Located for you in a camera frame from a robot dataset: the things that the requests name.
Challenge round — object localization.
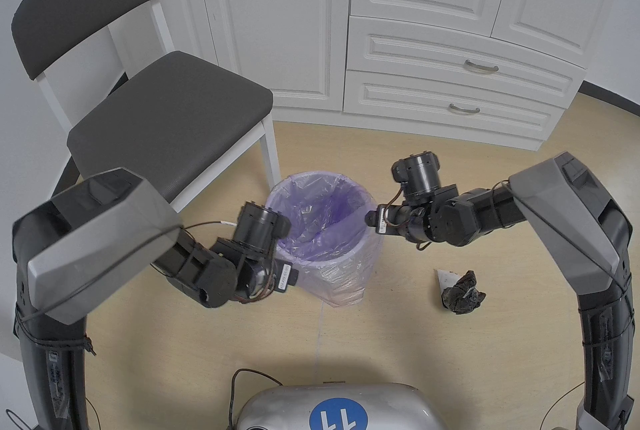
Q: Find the purple plastic bag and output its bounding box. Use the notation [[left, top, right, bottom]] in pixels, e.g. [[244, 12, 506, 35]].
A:
[[264, 170, 385, 308]]

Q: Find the white trash bin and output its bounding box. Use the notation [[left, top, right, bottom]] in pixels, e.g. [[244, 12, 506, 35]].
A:
[[267, 173, 383, 301]]

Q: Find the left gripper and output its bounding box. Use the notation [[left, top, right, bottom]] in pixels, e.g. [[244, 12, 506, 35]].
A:
[[242, 260, 301, 302]]

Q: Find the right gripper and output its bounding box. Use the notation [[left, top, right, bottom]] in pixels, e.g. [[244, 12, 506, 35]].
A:
[[365, 203, 434, 244]]

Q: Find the black plastic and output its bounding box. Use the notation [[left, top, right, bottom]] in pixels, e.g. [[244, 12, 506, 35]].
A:
[[440, 270, 487, 317]]

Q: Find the grey and white chair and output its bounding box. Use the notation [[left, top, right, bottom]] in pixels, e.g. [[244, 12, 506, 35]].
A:
[[11, 0, 283, 215]]

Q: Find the white paper scrap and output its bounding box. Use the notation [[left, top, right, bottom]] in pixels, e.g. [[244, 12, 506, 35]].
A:
[[434, 269, 460, 294]]

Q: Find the black cable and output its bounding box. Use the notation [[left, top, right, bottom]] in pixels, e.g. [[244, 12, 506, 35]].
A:
[[227, 368, 283, 430]]

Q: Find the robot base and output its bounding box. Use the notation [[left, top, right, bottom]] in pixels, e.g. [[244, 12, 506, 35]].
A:
[[235, 383, 443, 430]]

